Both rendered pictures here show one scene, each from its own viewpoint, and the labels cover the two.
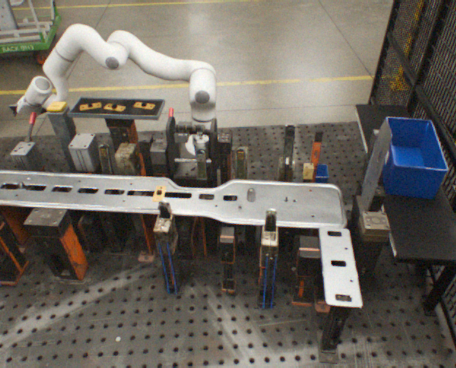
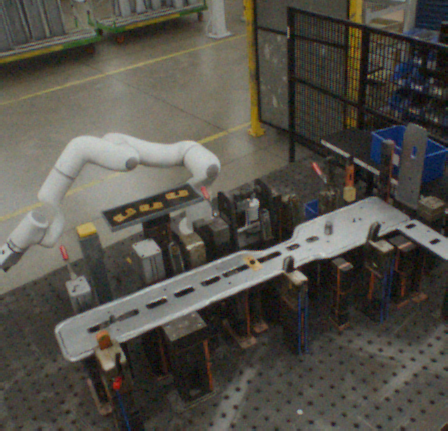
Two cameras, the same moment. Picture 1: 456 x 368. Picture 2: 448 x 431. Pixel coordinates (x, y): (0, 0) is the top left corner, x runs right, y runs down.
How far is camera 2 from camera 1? 114 cm
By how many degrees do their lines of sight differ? 27
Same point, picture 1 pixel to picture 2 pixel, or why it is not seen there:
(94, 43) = (106, 150)
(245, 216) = (340, 245)
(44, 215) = (182, 324)
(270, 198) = (342, 225)
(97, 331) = (275, 418)
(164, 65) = (168, 152)
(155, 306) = (300, 371)
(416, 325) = not seen: outside the picture
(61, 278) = (192, 401)
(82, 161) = (155, 268)
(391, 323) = not seen: outside the picture
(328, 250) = (419, 237)
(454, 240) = not seen: outside the picture
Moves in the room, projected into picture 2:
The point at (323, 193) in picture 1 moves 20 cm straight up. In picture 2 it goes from (372, 206) to (376, 162)
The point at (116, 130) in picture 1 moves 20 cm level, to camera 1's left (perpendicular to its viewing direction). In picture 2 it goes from (156, 230) to (108, 251)
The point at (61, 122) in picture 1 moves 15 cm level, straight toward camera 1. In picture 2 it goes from (96, 244) to (128, 254)
